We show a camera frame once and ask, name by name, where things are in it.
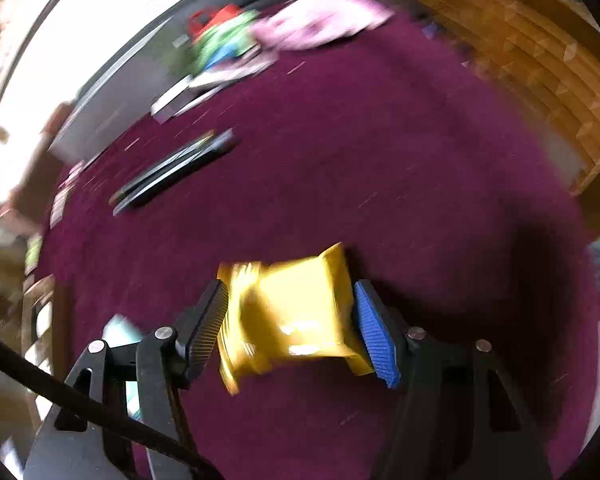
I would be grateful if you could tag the green cloth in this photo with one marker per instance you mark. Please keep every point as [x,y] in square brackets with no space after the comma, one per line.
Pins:
[224,42]

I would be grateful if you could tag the teal tissue pack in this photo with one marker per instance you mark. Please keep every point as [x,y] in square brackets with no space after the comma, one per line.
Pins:
[120,331]

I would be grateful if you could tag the brown upholstered chair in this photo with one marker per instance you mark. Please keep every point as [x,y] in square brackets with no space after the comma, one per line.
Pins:
[26,206]

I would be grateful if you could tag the red bag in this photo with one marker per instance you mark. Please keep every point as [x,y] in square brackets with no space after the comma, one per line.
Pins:
[202,20]

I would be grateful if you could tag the cardboard box tray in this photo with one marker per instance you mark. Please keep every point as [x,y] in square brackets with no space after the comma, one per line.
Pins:
[46,327]

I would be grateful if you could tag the pink cloth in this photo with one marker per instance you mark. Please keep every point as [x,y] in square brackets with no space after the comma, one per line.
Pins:
[308,24]

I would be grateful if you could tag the white charger adapter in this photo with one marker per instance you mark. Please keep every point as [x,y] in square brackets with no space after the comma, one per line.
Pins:
[165,107]

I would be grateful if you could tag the toothpaste tube pack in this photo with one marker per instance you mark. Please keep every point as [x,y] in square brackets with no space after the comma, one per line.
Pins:
[226,74]

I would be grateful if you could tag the wooden cabinet counter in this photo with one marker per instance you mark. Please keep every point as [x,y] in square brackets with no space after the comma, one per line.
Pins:
[546,52]

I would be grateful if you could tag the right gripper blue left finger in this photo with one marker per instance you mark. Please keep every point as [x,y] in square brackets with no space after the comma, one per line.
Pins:
[201,327]

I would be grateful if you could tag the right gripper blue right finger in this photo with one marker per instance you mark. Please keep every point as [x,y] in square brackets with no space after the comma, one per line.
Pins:
[381,335]

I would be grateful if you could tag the grey long gift box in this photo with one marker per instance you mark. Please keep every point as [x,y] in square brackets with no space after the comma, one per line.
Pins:
[122,92]

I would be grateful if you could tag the white key fob charm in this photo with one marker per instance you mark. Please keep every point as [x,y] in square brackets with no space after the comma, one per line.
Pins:
[63,193]

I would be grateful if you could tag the yellow snack packet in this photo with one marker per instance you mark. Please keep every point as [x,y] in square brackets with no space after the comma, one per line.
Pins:
[287,312]

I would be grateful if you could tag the maroon bed blanket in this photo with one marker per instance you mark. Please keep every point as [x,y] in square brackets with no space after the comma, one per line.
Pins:
[384,143]

